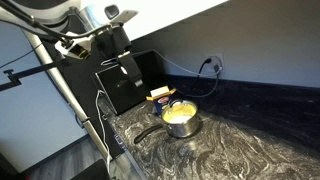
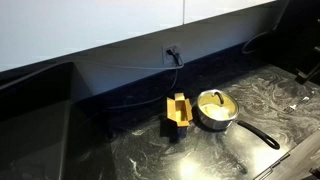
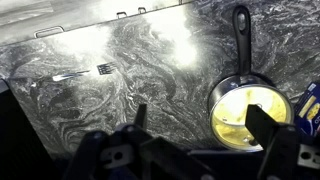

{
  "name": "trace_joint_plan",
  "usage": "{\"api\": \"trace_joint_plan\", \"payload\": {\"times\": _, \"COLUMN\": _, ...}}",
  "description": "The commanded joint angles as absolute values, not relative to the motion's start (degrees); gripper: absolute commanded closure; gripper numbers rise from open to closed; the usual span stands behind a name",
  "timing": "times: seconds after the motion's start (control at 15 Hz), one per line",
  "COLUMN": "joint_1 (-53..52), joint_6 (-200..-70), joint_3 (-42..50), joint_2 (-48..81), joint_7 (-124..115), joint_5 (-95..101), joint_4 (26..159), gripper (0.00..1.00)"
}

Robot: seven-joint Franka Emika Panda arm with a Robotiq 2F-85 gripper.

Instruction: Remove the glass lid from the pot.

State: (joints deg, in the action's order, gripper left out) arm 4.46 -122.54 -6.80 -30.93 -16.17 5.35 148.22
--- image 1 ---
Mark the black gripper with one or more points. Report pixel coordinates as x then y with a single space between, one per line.
114 44

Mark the glass pot lid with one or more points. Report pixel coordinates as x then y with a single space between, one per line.
179 112

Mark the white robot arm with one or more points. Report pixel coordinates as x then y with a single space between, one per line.
98 17

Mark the black appliance box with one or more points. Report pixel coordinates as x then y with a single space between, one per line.
119 93

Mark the blue pasta box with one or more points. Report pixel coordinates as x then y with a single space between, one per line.
160 97

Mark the silver metal pole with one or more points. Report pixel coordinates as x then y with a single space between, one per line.
55 74

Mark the steel pot with black handle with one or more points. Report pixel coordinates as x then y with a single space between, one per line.
182 130

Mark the white wall outlet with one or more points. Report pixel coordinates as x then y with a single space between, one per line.
215 66

